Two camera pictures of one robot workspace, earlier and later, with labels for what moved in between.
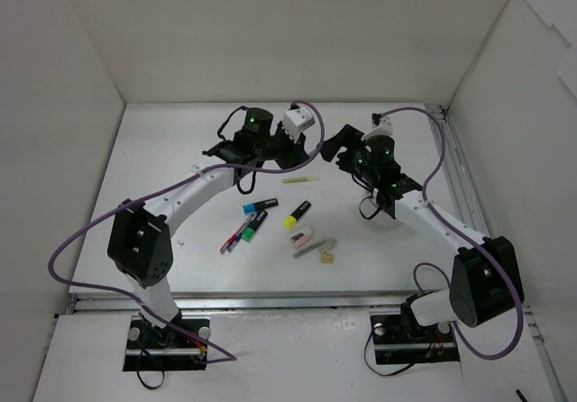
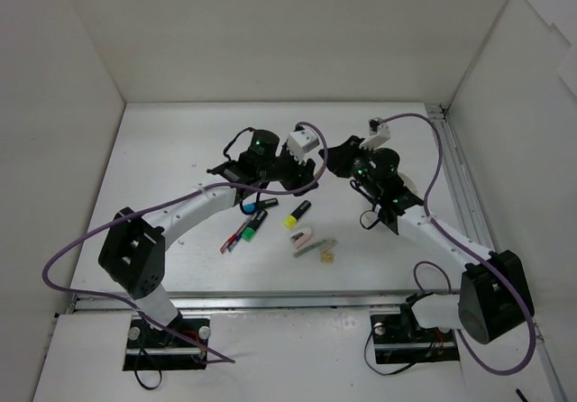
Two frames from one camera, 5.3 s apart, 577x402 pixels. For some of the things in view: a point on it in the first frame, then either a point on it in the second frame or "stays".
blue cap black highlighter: (255, 207) stays
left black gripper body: (288, 150) → (297, 176)
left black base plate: (169, 348) stays
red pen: (235, 233) stays
